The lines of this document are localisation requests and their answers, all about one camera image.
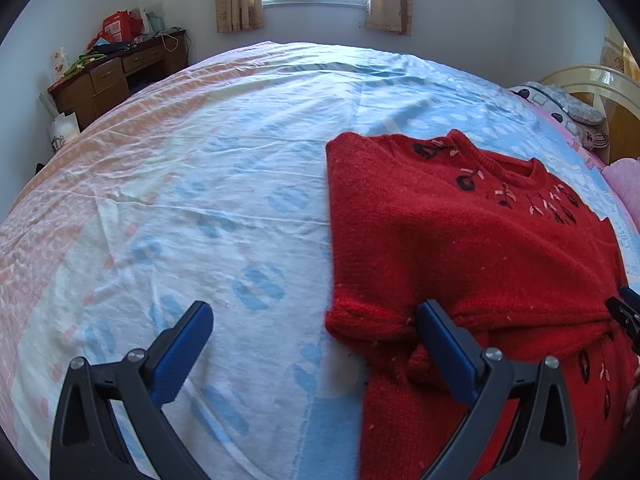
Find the yellow side curtain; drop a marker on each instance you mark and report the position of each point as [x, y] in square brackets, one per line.
[616, 54]

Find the red bag on desk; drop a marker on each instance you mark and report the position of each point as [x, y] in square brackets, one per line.
[121, 26]

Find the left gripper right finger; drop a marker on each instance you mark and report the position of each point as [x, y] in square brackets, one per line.
[541, 442]

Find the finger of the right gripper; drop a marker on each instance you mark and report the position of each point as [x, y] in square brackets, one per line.
[625, 309]

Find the brown wooden desk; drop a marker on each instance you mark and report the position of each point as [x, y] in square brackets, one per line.
[107, 82]

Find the pink pillow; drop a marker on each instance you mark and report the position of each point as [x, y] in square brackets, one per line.
[623, 176]

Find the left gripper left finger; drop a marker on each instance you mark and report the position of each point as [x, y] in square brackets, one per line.
[86, 440]

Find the folded grey patterned blanket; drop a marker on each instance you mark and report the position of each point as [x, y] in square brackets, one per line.
[581, 120]

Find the blue patterned bed sheet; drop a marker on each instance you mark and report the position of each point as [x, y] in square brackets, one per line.
[211, 185]

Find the red knitted sweater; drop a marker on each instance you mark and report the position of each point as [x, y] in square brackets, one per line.
[507, 249]

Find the cream wooden headboard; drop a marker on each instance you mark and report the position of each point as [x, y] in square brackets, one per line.
[613, 94]

